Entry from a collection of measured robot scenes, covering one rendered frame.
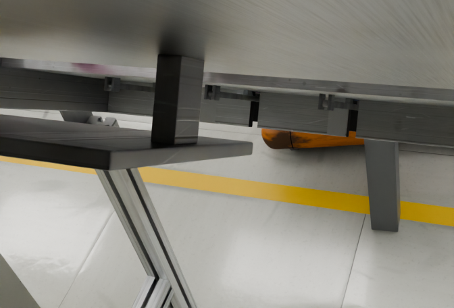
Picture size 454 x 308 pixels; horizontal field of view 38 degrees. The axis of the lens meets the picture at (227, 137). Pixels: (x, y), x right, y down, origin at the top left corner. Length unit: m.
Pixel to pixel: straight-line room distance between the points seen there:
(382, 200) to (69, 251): 0.74
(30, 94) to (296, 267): 0.87
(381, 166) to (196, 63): 1.09
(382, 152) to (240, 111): 0.59
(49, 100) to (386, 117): 0.35
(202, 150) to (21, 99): 0.46
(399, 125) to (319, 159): 0.95
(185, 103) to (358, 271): 1.20
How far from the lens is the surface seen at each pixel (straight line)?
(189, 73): 0.24
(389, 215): 1.43
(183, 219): 1.58
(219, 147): 0.26
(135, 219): 0.98
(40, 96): 0.72
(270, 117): 0.73
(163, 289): 1.08
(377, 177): 1.35
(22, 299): 1.20
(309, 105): 0.72
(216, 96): 0.62
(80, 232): 1.66
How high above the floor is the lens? 1.18
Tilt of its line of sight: 43 degrees down
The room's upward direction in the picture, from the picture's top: 16 degrees counter-clockwise
